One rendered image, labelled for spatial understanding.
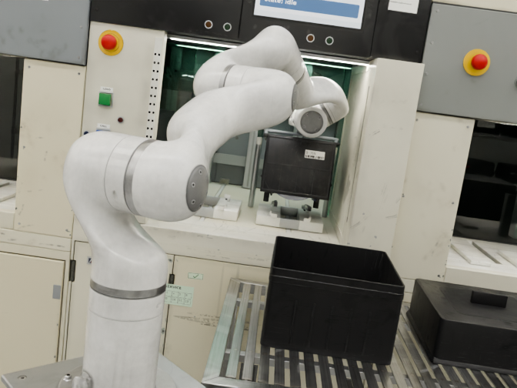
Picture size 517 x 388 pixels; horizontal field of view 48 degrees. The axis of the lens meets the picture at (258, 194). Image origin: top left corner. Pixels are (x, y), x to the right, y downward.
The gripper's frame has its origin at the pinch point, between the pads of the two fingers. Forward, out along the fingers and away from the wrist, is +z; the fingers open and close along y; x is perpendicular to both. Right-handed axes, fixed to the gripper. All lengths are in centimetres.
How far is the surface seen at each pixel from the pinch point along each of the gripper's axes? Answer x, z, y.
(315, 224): -31.8, -11.2, 7.8
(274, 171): -17.0, -12.1, -7.4
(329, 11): 28.9, -31.0, 0.2
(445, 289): -35, -50, 37
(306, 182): -19.1, -12.8, 2.8
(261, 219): -32.6, -10.7, -9.1
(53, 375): -46, -96, -42
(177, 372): -46, -90, -22
